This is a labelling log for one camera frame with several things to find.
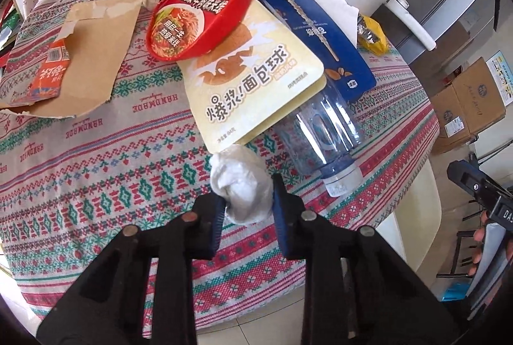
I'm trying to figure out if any red instant noodle bowl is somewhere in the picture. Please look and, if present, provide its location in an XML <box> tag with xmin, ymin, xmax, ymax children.
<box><xmin>145</xmin><ymin>0</ymin><xmax>254</xmax><ymax>62</ymax></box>

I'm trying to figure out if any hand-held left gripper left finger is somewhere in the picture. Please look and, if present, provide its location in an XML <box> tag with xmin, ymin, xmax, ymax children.
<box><xmin>36</xmin><ymin>195</ymin><xmax>227</xmax><ymax>345</ymax></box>

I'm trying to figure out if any blue snack packet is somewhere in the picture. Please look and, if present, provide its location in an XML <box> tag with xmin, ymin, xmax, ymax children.
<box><xmin>253</xmin><ymin>0</ymin><xmax>377</xmax><ymax>102</ymax></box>

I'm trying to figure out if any yellow foil wrapper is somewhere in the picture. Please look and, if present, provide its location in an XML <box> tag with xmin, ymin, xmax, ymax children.
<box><xmin>358</xmin><ymin>14</ymin><xmax>389</xmax><ymax>56</ymax></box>

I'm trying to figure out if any yellow snack pouch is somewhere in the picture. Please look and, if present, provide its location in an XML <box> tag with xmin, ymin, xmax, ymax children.
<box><xmin>176</xmin><ymin>3</ymin><xmax>325</xmax><ymax>153</ymax></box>

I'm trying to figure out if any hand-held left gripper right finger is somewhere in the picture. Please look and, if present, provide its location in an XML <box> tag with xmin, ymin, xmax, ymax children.
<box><xmin>272</xmin><ymin>173</ymin><xmax>461</xmax><ymax>345</ymax></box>

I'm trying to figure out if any grey refrigerator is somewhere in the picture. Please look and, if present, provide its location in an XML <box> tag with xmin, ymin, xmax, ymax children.
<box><xmin>373</xmin><ymin>0</ymin><xmax>501</xmax><ymax>61</ymax></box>

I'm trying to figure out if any torn brown cardboard carton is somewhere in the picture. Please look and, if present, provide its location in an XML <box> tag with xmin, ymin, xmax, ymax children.
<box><xmin>0</xmin><ymin>0</ymin><xmax>142</xmax><ymax>119</ymax></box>

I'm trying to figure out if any patterned knit tablecloth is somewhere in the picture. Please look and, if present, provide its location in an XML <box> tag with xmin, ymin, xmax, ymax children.
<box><xmin>0</xmin><ymin>0</ymin><xmax>442</xmax><ymax>333</ymax></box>

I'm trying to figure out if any brown cardboard box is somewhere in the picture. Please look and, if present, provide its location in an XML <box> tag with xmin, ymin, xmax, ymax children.
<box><xmin>431</xmin><ymin>57</ymin><xmax>506</xmax><ymax>155</ymax></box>

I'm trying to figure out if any clear plastic bottle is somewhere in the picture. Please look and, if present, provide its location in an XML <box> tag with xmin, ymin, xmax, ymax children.
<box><xmin>273</xmin><ymin>78</ymin><xmax>365</xmax><ymax>198</ymax></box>

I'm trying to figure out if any white tissue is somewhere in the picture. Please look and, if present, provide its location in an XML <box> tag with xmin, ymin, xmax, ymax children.
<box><xmin>210</xmin><ymin>144</ymin><xmax>274</xmax><ymax>226</ymax></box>

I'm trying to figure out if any white printed leaflet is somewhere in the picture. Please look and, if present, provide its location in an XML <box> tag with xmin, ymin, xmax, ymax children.
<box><xmin>487</xmin><ymin>51</ymin><xmax>513</xmax><ymax>105</ymax></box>

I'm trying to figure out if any person's right hand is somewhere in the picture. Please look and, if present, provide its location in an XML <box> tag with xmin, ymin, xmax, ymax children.
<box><xmin>472</xmin><ymin>210</ymin><xmax>490</xmax><ymax>266</ymax></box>

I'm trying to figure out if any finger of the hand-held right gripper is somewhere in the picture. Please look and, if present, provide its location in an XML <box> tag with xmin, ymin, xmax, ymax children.
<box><xmin>447</xmin><ymin>159</ymin><xmax>500</xmax><ymax>209</ymax></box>

